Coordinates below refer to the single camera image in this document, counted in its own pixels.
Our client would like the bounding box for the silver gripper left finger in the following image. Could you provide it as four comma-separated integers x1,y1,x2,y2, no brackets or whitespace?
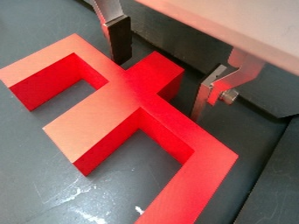
90,0,132,65

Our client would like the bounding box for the red E-shaped block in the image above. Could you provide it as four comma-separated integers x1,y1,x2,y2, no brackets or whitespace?
0,34,238,224

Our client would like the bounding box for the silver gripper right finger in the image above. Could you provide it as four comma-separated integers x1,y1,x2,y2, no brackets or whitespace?
190,48,265,122

